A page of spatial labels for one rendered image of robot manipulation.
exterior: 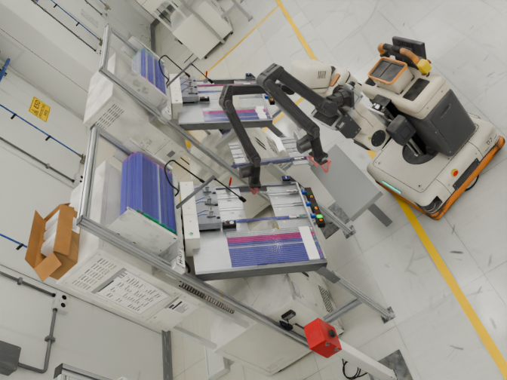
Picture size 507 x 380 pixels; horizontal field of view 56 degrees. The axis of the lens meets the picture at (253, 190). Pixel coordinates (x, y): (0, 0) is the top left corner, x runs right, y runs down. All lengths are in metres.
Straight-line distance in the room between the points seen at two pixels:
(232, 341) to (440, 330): 1.22
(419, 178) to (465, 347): 1.03
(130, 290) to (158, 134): 1.47
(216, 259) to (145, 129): 1.40
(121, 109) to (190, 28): 3.72
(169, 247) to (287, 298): 0.79
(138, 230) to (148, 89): 1.45
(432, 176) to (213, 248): 1.43
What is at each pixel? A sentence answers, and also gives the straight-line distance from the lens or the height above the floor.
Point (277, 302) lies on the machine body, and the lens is 2.91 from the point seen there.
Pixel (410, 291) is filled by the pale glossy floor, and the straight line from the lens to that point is 3.22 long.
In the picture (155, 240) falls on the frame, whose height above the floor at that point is 1.48.
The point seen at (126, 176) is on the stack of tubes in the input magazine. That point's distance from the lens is 2.69.
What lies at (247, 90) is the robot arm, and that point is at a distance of 2.74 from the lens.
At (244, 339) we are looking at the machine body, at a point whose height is 0.55.
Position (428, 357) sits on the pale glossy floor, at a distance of 3.04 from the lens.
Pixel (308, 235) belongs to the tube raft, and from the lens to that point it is 2.78.
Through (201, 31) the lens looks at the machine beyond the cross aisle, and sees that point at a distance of 7.17.
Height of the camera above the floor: 2.68
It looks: 35 degrees down
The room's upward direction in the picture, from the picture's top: 52 degrees counter-clockwise
